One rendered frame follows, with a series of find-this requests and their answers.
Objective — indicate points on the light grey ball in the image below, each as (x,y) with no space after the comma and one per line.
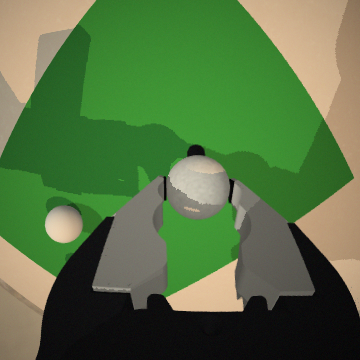
(197,187)

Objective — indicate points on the cream sphere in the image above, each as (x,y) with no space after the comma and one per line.
(63,224)

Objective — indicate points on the green golf mat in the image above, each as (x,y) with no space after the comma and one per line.
(139,85)

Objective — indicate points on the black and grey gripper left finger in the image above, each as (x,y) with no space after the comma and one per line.
(121,263)

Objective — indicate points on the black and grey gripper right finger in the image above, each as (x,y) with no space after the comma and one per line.
(279,262)

